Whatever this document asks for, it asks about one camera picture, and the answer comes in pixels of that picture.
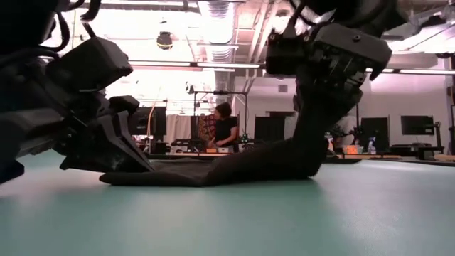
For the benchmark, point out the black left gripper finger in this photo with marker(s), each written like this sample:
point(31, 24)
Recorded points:
point(129, 149)
point(92, 153)

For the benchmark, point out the ceiling light strip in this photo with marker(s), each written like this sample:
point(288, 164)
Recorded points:
point(426, 71)
point(177, 64)

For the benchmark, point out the black towel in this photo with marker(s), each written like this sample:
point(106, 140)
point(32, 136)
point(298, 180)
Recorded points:
point(266, 163)

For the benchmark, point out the white curtain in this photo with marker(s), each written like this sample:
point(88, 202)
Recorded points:
point(179, 128)

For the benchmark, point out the orange spray bottle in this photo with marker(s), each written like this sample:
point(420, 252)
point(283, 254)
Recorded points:
point(330, 144)

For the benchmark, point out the red patterned cloth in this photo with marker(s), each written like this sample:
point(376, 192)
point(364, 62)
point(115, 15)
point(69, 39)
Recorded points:
point(208, 128)

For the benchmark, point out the green table mat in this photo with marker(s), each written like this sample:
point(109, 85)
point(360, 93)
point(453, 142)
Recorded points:
point(249, 220)

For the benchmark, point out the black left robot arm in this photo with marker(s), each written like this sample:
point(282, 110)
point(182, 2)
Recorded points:
point(21, 21)

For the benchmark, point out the black desk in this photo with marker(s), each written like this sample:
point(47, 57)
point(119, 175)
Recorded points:
point(416, 147)

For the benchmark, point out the orange container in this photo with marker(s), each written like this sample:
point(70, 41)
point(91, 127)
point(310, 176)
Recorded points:
point(351, 149)

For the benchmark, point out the wooden workbench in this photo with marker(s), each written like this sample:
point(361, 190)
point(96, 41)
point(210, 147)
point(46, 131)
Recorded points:
point(384, 156)

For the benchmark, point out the black monitor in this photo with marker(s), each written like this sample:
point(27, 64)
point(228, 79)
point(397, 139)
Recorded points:
point(375, 129)
point(417, 124)

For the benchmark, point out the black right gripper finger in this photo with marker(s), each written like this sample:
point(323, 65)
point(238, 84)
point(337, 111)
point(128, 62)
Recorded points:
point(304, 90)
point(350, 97)

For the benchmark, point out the black partition panel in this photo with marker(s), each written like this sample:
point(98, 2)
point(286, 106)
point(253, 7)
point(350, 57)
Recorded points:
point(156, 121)
point(268, 128)

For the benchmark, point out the silver ventilation duct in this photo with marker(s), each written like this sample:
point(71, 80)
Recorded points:
point(220, 21)

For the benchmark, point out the person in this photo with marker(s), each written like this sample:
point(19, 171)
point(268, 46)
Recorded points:
point(224, 131)

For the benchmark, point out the blue spray bottle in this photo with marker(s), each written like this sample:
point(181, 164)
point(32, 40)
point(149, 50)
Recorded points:
point(372, 147)

